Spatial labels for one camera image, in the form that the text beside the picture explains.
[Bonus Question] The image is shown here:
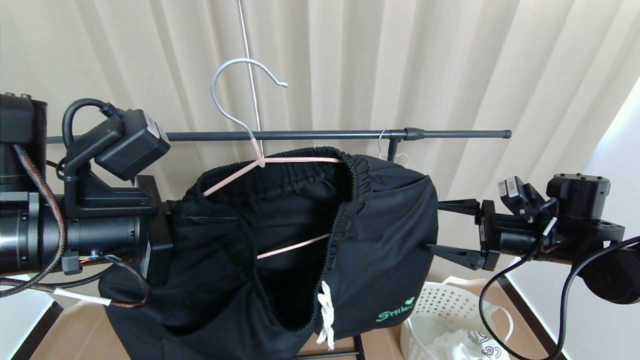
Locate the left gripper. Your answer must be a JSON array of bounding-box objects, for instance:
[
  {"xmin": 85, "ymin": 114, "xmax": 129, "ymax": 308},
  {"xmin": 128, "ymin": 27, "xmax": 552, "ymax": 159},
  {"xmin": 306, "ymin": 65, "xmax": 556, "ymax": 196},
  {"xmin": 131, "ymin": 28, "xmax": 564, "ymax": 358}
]
[{"xmin": 40, "ymin": 175, "xmax": 175, "ymax": 288}]

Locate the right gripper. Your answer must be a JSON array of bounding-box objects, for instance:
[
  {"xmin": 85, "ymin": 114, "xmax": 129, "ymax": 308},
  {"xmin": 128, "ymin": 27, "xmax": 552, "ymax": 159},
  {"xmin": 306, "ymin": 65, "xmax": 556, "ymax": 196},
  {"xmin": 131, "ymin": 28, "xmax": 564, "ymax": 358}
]
[{"xmin": 424, "ymin": 198, "xmax": 557, "ymax": 273}]

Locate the black garment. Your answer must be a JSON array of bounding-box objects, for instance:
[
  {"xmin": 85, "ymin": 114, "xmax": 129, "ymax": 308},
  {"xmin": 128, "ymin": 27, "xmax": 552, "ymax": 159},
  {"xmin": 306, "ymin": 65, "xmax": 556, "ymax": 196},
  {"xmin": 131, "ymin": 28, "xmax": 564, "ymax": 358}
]
[{"xmin": 98, "ymin": 146, "xmax": 440, "ymax": 360}]

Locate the pink clothes hanger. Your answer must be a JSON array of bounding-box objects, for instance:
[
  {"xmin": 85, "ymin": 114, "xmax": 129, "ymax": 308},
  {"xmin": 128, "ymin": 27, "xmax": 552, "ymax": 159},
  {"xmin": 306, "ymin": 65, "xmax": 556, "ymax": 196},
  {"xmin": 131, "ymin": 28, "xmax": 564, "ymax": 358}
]
[
  {"xmin": 377, "ymin": 130, "xmax": 410, "ymax": 168},
  {"xmin": 202, "ymin": 58, "xmax": 346, "ymax": 260}
]

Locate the white laundry basket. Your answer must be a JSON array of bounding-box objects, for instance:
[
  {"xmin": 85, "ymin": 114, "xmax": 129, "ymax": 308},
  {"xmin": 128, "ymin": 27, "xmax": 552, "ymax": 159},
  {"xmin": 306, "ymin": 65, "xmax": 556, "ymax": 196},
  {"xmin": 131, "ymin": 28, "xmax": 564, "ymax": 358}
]
[{"xmin": 400, "ymin": 276, "xmax": 514, "ymax": 360}]

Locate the black clothes rack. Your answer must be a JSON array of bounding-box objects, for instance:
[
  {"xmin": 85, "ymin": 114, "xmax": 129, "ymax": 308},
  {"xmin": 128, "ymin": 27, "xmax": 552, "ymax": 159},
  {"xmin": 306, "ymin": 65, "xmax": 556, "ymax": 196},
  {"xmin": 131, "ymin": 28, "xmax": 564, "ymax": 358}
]
[{"xmin": 46, "ymin": 128, "xmax": 512, "ymax": 360}]

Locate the white printed garment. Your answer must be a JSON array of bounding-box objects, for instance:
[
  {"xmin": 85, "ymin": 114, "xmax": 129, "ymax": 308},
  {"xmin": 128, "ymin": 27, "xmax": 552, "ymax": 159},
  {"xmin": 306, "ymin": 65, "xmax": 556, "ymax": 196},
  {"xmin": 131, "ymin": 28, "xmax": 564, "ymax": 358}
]
[{"xmin": 432, "ymin": 327, "xmax": 503, "ymax": 360}]

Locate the beige curtain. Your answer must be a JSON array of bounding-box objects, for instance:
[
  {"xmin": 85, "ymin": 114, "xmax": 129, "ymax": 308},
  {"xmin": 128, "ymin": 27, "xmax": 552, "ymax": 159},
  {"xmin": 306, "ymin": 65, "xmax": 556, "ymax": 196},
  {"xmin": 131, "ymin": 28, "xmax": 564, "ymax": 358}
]
[{"xmin": 0, "ymin": 0, "xmax": 640, "ymax": 303}]

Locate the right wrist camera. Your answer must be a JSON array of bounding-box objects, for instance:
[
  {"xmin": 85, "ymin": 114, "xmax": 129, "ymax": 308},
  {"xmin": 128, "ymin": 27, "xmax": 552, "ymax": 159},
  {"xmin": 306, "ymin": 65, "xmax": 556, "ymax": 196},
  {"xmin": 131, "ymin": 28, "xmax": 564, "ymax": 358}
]
[{"xmin": 497, "ymin": 176, "xmax": 559, "ymax": 223}]

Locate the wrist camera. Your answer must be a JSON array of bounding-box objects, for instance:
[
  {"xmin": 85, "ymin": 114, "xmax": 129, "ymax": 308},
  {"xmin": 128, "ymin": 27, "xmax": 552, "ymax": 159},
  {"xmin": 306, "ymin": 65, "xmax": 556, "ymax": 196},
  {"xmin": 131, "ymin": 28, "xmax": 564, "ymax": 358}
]
[
  {"xmin": 497, "ymin": 176, "xmax": 559, "ymax": 223},
  {"xmin": 62, "ymin": 109, "xmax": 172, "ymax": 218}
]

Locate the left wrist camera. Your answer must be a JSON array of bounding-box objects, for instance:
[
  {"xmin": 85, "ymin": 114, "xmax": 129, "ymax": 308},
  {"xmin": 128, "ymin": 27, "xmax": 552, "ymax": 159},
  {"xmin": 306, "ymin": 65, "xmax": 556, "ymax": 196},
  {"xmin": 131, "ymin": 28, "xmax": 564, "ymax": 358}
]
[{"xmin": 62, "ymin": 109, "xmax": 172, "ymax": 218}]

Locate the black cable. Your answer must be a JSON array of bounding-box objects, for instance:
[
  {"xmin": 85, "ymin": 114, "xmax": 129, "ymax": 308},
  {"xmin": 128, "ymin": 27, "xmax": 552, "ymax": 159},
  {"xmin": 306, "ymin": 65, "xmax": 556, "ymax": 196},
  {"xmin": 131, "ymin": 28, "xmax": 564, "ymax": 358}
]
[
  {"xmin": 479, "ymin": 235, "xmax": 640, "ymax": 360},
  {"xmin": 62, "ymin": 98, "xmax": 126, "ymax": 176}
]

